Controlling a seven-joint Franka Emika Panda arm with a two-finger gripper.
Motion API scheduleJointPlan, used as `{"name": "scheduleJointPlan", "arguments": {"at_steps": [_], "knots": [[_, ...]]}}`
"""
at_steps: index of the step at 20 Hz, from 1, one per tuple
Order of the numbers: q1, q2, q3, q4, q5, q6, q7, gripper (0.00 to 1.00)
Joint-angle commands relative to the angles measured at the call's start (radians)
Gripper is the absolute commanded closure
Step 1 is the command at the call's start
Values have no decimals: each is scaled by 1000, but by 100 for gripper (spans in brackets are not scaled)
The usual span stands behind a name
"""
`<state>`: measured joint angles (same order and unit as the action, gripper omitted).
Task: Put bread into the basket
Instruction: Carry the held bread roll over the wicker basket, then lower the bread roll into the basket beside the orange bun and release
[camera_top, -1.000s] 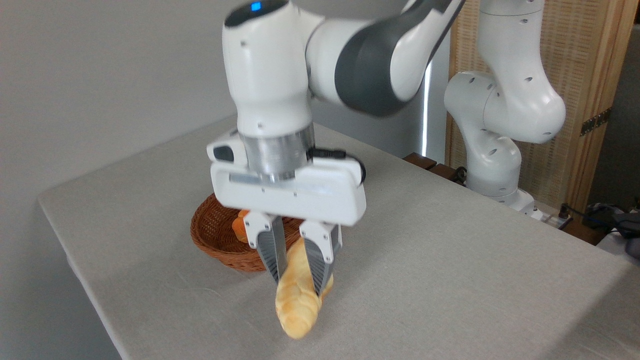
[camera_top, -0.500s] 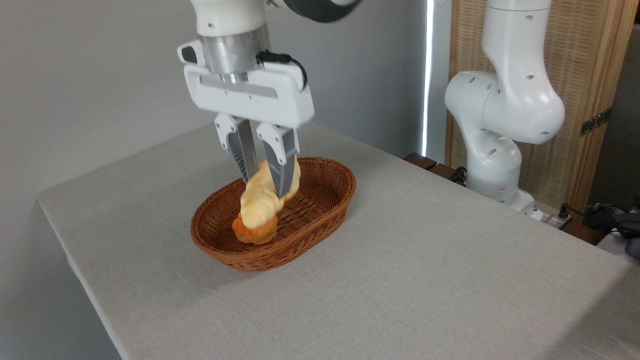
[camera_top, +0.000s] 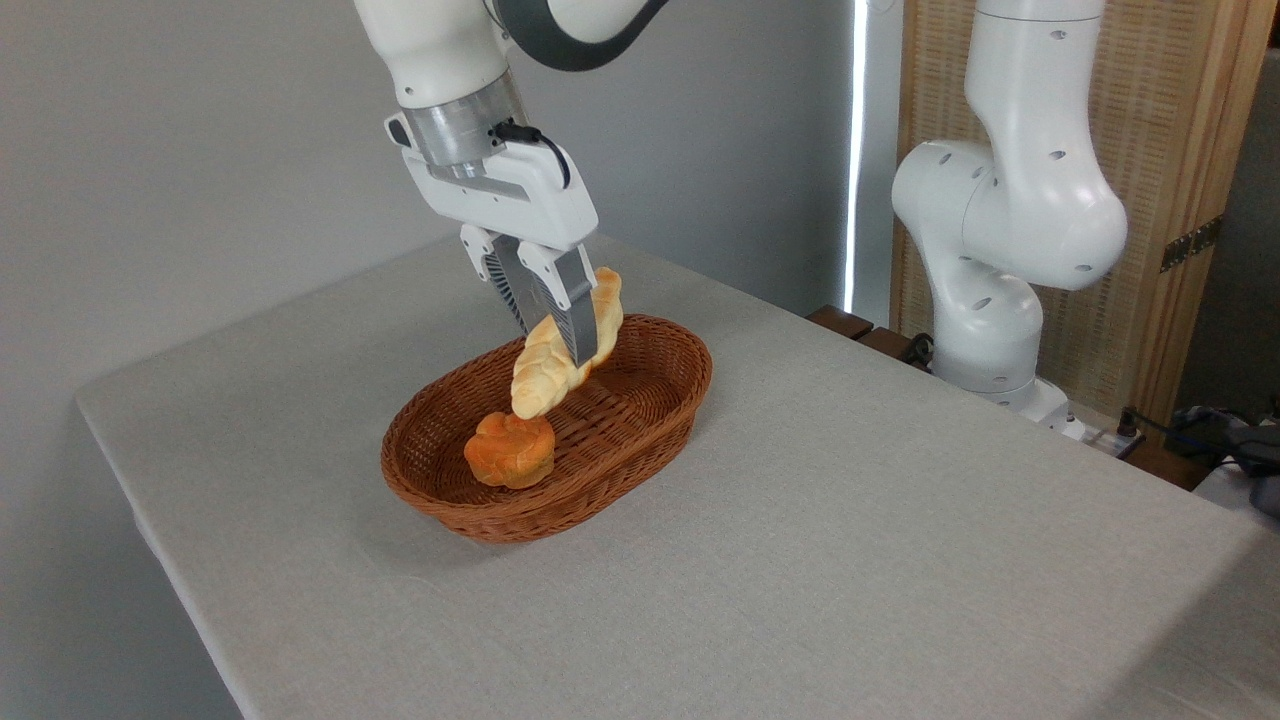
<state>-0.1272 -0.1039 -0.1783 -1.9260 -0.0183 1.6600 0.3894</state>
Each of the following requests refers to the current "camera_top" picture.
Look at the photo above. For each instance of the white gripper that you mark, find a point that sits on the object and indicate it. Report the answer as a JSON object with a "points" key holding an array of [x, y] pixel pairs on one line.
{"points": [[520, 200]]}

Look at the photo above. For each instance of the long braided pale bread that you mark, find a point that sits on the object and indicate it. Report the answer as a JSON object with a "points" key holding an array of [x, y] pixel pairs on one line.
{"points": [[540, 385]]}

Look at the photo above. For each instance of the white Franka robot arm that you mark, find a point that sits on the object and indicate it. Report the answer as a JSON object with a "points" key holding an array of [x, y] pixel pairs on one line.
{"points": [[1000, 200]]}

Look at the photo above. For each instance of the round orange bread bun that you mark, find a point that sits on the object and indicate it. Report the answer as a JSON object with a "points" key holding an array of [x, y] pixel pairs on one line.
{"points": [[510, 452]]}

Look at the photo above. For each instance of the brown wicker oval basket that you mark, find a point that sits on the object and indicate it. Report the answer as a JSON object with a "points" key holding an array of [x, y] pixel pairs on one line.
{"points": [[640, 420]]}

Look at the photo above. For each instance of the dark brown wooden block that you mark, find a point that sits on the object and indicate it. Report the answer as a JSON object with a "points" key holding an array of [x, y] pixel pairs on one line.
{"points": [[888, 343], [840, 321]]}

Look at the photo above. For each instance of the grey tablecloth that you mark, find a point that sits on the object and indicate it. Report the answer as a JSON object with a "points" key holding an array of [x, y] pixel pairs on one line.
{"points": [[850, 550]]}

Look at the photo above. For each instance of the white power strip with plug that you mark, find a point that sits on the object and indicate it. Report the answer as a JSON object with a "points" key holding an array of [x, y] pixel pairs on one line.
{"points": [[1112, 440]]}

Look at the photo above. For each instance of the wooden rattan screen panel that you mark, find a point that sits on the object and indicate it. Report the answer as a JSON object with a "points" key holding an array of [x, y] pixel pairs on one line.
{"points": [[1160, 100]]}

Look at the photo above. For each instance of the dark metal hinge bracket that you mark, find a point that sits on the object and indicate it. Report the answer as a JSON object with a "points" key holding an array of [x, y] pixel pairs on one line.
{"points": [[1190, 244]]}

